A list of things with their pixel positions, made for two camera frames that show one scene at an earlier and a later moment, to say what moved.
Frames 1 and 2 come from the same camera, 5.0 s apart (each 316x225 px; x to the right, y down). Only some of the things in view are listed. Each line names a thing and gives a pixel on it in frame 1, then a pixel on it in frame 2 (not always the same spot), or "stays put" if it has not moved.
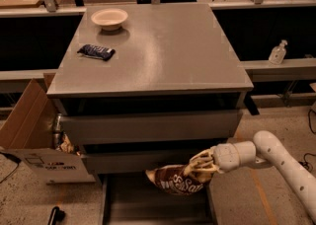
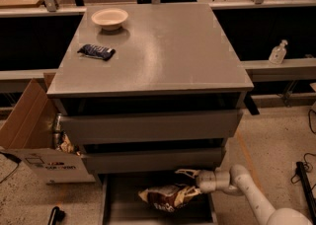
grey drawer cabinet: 148,85 stays put
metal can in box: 58,135 stays put
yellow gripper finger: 202,157 → 191,173
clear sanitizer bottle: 277,53 stays put
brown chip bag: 171,180 → 168,197
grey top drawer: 130,125 stays put
